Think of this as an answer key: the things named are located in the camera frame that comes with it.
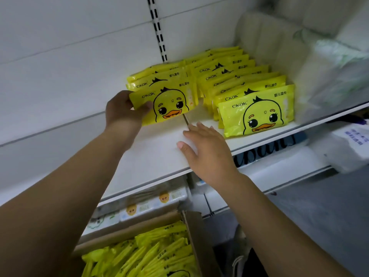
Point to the person's left hand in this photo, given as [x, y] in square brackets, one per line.
[124, 118]

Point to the person's right hand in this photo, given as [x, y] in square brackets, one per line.
[210, 158]

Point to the yellow duck packets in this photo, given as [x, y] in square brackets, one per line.
[256, 112]
[150, 256]

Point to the white metal shelf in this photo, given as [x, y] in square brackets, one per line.
[57, 66]

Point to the brown cardboard box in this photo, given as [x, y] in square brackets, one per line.
[115, 236]

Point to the person's left forearm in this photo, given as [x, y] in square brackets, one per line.
[52, 210]

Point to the person's right forearm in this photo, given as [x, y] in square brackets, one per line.
[277, 233]

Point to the white duck tissue pack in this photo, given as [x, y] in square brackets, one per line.
[150, 203]

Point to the person's black trousers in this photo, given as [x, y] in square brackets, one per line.
[242, 248]

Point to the green white tissue pack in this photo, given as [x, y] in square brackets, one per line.
[101, 221]

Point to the blue white roll pack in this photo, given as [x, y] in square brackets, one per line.
[346, 147]

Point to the plain white tissue pack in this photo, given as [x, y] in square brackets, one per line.
[323, 14]

